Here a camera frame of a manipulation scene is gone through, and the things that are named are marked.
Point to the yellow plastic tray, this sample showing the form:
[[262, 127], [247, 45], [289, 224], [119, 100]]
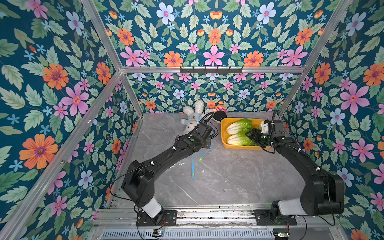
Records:
[[224, 135]]

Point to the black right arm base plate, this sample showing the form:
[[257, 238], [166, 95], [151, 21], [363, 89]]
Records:
[[273, 217]]

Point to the white plush bunny blue shirt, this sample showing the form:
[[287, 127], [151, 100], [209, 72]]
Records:
[[194, 114]]

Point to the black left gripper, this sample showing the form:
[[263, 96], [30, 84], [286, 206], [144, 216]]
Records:
[[208, 139]]

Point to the black hook rail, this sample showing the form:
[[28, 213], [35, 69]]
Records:
[[211, 70]]

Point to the black striped plush toy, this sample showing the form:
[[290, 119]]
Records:
[[220, 113]]

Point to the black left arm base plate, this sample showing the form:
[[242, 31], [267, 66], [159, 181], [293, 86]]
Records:
[[164, 219]]

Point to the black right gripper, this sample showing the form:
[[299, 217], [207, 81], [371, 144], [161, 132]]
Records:
[[257, 136]]

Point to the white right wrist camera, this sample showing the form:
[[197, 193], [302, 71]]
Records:
[[265, 125]]

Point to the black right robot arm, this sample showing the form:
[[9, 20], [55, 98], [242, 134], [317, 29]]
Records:
[[323, 193]]

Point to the clear zipper bag blue seal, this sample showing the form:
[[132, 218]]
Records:
[[201, 153]]

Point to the aluminium mounting rail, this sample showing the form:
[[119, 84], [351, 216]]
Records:
[[209, 217]]

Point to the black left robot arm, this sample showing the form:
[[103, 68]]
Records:
[[139, 181]]

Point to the green chinese cabbage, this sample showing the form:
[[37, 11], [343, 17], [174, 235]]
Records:
[[240, 139], [243, 125]]

